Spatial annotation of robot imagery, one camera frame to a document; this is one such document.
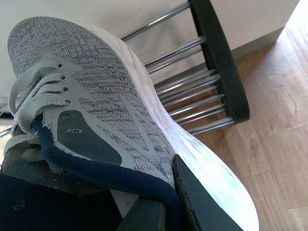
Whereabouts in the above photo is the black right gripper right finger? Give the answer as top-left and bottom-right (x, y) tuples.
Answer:
(173, 154), (241, 231)

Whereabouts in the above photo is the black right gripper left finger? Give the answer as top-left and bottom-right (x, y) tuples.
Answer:
(120, 197), (166, 231)

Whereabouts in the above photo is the grey knit sneaker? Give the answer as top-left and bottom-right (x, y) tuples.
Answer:
(0, 16), (259, 231)

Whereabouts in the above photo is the black metal shoe rack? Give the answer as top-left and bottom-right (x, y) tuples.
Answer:
(122, 0), (250, 136)

